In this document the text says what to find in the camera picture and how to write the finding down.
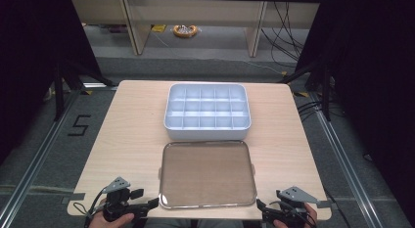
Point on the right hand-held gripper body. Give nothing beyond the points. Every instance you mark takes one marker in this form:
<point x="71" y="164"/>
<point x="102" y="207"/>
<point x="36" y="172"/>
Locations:
<point x="290" y="205"/>

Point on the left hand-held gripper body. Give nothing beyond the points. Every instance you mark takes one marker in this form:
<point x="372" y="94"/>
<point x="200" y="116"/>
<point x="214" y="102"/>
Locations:
<point x="116" y="199"/>

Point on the transparent plastic box lid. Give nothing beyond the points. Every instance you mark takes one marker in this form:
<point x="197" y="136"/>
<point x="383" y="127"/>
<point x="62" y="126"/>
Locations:
<point x="207" y="174"/>

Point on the white compartment storage box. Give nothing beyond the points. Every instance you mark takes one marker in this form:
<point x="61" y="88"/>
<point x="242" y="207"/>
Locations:
<point x="207" y="107"/>

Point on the person's right hand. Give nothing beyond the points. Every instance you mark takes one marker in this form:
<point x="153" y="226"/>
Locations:
<point x="310" y="215"/>

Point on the person's left hand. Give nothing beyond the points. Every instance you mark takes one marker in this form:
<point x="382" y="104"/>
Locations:
<point x="112" y="222"/>

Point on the grey tape strip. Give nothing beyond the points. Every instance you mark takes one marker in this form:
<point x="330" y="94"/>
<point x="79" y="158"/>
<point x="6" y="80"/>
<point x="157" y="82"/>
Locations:
<point x="324" y="204"/>
<point x="73" y="198"/>

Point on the black metal stand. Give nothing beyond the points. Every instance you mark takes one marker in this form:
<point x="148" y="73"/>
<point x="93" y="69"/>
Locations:
<point x="321" y="87"/>
<point x="65" y="87"/>

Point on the dark curtain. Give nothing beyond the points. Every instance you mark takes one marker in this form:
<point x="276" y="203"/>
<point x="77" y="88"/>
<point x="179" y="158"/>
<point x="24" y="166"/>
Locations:
<point x="372" y="91"/>
<point x="29" y="58"/>

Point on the yellow flat item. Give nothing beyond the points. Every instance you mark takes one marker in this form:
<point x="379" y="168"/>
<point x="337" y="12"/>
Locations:
<point x="159" y="28"/>

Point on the orange tape roll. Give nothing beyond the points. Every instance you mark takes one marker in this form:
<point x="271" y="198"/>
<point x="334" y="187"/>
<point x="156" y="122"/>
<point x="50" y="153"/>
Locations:
<point x="185" y="31"/>

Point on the aluminium floor rail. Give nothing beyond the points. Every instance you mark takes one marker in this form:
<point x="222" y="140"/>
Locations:
<point x="36" y="162"/>
<point x="345" y="169"/>

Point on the beige workbench frame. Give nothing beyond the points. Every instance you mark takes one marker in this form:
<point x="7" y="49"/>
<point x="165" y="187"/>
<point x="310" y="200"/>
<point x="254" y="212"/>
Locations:
<point x="195" y="12"/>

